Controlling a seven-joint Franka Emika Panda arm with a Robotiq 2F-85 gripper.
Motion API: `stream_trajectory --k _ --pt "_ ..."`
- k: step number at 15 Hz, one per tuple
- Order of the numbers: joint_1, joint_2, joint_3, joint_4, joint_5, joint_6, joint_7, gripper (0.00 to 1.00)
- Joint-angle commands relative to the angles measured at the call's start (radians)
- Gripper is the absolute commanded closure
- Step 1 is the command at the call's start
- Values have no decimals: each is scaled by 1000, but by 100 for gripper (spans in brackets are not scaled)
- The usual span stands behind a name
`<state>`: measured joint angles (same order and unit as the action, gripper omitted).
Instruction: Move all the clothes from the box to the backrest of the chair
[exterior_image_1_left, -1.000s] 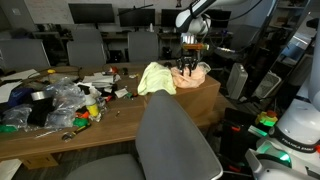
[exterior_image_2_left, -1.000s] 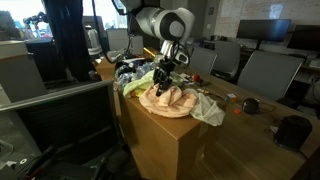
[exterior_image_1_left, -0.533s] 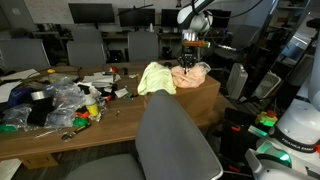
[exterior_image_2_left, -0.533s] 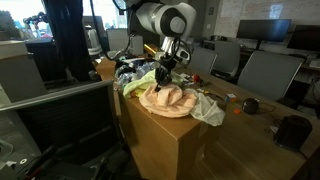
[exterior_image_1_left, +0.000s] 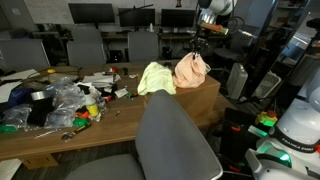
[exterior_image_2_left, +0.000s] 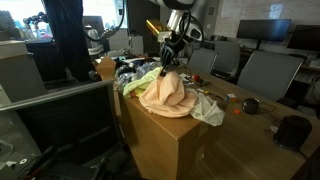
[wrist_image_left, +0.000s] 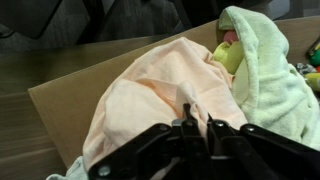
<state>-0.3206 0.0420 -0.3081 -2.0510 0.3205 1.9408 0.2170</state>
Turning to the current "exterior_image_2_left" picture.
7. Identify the large brown cardboard box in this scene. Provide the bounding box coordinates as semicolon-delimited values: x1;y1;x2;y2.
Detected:
113;77;228;180

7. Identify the pale green terry towel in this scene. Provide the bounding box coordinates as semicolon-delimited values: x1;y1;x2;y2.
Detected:
122;66;164;100

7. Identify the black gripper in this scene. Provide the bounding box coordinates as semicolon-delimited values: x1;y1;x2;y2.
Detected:
159;39;184;77

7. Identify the black hanging cable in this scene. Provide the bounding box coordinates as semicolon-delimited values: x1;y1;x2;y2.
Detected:
84;0;128;43

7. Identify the rubiks cube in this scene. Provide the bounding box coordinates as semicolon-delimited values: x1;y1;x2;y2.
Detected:
225;93;238;104

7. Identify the grey office chair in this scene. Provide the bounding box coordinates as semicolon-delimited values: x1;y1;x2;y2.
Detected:
212;40;242;80
187;47;218;76
237;50;306;102

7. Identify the white terry towel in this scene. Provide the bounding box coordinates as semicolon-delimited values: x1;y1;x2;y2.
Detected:
189;91;226;127

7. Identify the white kettle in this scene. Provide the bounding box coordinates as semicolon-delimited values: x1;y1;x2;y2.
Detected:
84;26;105;56

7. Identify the black computer monitor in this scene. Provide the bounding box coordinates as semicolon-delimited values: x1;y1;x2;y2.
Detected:
236;18;292;51
286;24;320;53

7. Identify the black articulated mount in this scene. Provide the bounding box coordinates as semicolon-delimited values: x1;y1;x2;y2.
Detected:
22;11;50;30

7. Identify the black curtain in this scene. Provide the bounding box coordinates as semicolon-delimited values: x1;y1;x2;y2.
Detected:
42;0;98;83

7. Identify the grey panel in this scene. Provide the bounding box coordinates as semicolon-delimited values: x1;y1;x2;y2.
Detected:
0;54;48;104

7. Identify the black mesh office chair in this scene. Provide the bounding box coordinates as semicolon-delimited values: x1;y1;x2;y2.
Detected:
0;79;123;180

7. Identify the yellow cloth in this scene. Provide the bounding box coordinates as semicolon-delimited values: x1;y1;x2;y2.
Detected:
134;87;151;99

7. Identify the small round black speaker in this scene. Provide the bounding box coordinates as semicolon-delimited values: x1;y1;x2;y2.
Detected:
241;97;261;115

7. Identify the beige box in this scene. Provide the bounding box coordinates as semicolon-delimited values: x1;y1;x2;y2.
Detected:
0;39;29;61

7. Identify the peach cloth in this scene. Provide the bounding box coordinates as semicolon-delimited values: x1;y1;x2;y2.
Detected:
138;69;200;119

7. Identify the thin black table cable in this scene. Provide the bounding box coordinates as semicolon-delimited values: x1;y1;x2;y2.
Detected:
258;101;283;129

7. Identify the small brown cardboard box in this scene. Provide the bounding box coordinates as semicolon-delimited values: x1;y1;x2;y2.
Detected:
95;55;117;82

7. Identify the black robot wrist cable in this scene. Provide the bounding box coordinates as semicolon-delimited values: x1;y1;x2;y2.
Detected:
171;10;205;51

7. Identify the small white box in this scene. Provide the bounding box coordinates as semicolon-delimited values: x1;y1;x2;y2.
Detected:
128;34;145;56

